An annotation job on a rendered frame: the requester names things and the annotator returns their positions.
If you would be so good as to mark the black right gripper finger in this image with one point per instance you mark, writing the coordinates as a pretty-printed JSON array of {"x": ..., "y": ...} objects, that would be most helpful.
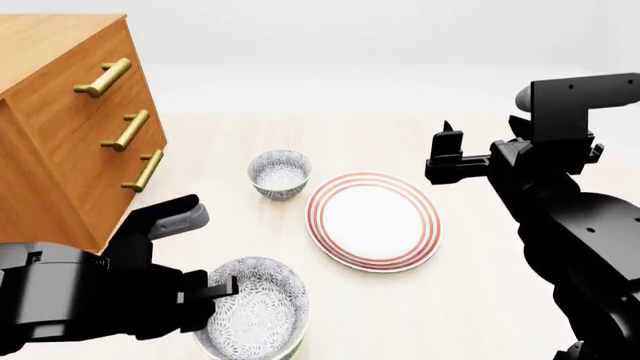
[
  {"x": 447, "y": 126},
  {"x": 447, "y": 144}
]

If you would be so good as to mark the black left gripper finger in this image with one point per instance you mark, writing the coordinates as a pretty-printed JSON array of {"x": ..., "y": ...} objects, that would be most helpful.
[{"x": 225, "y": 288}]

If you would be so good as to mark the large grey patterned bowl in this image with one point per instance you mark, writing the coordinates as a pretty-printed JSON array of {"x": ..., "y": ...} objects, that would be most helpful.
[{"x": 260, "y": 315}]

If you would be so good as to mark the small grey patterned bowl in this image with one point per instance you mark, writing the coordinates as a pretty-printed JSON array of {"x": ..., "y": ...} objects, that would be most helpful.
[{"x": 279, "y": 176}]

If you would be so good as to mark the white plate with red rings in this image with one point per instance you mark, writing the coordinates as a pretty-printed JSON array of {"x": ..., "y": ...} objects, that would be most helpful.
[{"x": 372, "y": 221}]

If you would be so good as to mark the wooden three-drawer cabinet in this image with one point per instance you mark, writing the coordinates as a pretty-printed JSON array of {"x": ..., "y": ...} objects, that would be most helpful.
[{"x": 45, "y": 150}]

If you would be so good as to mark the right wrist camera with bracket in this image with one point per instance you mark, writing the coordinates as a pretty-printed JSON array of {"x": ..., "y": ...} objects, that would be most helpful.
[{"x": 565, "y": 108}]

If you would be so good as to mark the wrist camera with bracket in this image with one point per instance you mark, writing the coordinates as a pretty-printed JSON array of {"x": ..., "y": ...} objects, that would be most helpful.
[
  {"x": 170, "y": 221},
  {"x": 565, "y": 108}
]

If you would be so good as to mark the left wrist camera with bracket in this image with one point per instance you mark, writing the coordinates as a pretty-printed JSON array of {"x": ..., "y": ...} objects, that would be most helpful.
[{"x": 170, "y": 221}]

